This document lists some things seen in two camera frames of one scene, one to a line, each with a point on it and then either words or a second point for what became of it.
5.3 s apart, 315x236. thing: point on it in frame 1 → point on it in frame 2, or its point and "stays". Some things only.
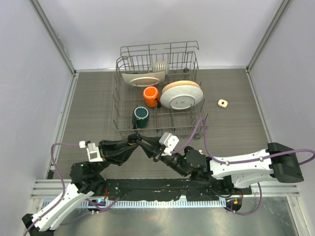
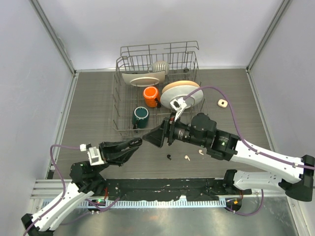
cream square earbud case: x=222 y=103 stays
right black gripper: x=150 y=150 → x=156 y=136
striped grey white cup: x=159 y=66 stays
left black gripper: x=109 y=149 stays
